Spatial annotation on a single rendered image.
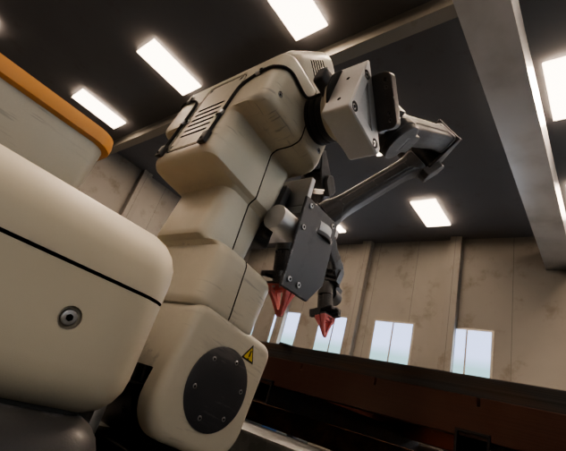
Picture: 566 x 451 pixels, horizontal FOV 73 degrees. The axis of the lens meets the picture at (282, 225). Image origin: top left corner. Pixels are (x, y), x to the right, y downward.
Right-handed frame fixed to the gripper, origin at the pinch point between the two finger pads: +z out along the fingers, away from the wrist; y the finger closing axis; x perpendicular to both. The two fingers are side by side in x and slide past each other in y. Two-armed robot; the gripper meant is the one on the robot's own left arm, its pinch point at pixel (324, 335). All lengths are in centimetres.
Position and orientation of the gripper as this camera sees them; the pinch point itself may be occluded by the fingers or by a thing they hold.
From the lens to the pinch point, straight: 141.2
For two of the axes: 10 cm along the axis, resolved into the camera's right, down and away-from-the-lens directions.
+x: -6.3, -4.6, -6.2
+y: -7.7, 2.9, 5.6
